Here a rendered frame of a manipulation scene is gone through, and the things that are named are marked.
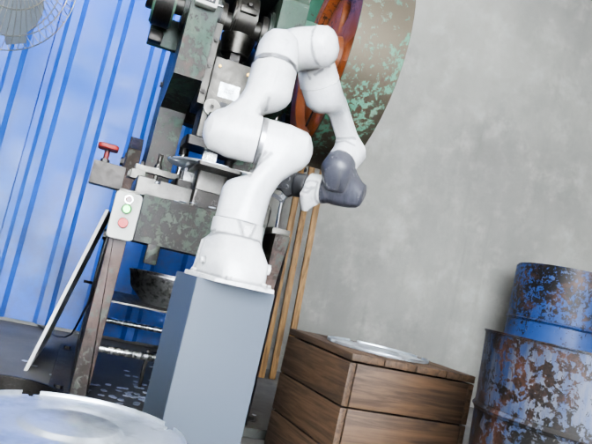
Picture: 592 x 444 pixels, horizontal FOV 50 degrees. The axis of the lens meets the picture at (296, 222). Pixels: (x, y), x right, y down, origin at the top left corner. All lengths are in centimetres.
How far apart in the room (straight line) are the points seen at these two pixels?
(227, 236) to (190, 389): 33
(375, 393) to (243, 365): 38
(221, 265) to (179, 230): 66
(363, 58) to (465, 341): 236
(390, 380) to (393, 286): 214
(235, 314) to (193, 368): 14
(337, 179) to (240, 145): 50
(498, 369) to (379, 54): 109
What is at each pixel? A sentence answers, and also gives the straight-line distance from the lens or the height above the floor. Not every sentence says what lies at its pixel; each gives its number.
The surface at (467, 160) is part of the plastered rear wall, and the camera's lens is 402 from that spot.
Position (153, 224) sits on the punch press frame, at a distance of 198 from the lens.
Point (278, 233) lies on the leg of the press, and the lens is 202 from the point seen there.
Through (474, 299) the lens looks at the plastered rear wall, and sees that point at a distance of 403.
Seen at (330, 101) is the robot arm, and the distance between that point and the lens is 178.
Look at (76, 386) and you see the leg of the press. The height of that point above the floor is 6.
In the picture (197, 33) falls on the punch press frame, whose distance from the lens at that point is 221.
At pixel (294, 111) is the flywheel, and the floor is 116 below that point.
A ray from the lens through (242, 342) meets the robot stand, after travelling 139.
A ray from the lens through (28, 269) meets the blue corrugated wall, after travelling 334.
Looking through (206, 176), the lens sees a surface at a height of 75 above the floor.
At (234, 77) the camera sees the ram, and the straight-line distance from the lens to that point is 224.
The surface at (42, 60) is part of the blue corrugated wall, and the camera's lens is 344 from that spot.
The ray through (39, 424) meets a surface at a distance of 85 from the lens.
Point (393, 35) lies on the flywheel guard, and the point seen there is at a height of 131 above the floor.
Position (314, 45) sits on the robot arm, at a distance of 163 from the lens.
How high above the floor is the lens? 48
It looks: 5 degrees up
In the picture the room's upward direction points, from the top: 13 degrees clockwise
